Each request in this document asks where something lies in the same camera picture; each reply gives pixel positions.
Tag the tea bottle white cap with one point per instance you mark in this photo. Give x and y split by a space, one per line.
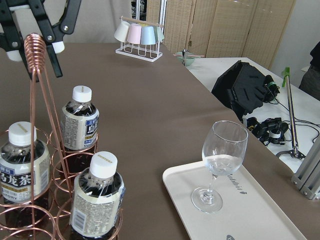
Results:
97 198

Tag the cream rabbit tray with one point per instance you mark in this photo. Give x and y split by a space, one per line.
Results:
248 212

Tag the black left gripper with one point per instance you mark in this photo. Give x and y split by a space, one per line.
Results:
10 39

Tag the black camera gimbal device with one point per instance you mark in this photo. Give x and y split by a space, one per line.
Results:
272 130

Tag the tea bottle dark label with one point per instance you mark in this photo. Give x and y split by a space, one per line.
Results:
23 159

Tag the green bowl with utensils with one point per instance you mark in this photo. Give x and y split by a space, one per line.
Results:
187 58

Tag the pink plastic cup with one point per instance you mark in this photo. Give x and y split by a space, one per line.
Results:
134 33

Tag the clear wine glass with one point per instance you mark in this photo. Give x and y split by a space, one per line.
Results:
223 153

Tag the blue plastic cup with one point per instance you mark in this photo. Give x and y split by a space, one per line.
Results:
148 35

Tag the mint green plastic cup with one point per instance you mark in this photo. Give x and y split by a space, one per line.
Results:
159 36

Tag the woven folding screen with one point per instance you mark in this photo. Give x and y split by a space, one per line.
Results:
227 28

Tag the grey aluminium post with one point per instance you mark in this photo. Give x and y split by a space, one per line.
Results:
307 177

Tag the copper wire bottle basket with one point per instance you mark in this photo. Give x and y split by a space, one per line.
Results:
26 219

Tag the white wire cup rack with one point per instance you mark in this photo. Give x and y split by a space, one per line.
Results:
148 53

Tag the tea bottle far one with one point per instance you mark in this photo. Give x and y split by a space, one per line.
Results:
79 128

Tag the silver pole green tip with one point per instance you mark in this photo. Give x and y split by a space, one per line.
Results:
294 152

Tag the white plastic cup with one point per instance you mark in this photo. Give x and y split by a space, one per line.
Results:
121 32

